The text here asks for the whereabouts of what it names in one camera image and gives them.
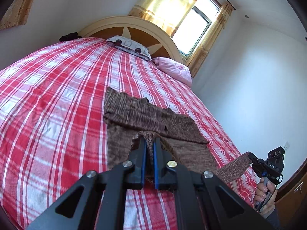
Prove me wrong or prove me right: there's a cream and brown headboard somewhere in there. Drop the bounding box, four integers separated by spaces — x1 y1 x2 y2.
78 16 183 63

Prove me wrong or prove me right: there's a wide yellow curtain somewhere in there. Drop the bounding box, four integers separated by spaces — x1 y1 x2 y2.
128 0 210 38

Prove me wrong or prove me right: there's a bed with red plaid sheet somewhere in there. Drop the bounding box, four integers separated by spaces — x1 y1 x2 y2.
0 37 259 230

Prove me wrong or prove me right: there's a black cloth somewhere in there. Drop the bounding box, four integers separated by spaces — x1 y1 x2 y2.
59 32 82 42

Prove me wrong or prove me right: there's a pink pillow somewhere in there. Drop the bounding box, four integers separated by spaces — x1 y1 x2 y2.
153 57 193 87

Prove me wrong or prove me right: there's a person's right hand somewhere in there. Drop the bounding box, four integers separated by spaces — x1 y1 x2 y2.
254 181 278 219

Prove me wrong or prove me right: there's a window behind headboard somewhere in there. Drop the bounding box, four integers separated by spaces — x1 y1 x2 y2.
171 0 221 57

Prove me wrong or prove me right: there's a narrow yellow curtain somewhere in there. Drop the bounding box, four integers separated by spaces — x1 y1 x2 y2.
186 2 234 77

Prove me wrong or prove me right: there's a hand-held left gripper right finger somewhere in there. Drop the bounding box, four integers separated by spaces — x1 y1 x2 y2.
153 136 276 230

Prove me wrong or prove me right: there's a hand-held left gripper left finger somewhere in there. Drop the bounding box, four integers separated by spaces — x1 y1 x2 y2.
25 136 147 230

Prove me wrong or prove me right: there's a grey patterned pillow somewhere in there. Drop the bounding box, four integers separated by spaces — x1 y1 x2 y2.
107 35 152 61

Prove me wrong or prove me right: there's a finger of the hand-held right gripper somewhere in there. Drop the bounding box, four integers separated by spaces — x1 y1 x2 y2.
248 151 262 165
252 163 268 177

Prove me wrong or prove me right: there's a brown knit sweater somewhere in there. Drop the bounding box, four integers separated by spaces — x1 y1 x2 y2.
103 87 253 185

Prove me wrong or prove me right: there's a person's right forearm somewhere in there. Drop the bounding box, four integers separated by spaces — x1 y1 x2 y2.
260 202 285 230

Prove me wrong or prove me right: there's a brown wooden door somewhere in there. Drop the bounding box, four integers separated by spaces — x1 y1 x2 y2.
273 158 307 230

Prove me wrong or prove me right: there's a yellow side window curtain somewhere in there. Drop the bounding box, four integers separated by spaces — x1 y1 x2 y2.
0 0 44 30

